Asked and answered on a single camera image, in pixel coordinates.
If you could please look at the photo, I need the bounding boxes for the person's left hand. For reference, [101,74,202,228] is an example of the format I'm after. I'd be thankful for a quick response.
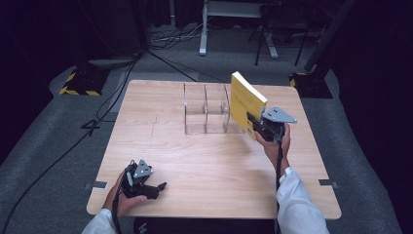
[102,171,149,218]

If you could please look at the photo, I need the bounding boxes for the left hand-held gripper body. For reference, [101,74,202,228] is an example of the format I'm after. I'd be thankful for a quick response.
[121,158,161,201]

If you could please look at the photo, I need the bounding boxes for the person's right hand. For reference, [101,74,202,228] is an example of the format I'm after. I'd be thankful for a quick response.
[253,124,292,164]

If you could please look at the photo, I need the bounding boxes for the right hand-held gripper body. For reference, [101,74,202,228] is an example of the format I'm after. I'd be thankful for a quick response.
[252,105,298,144]

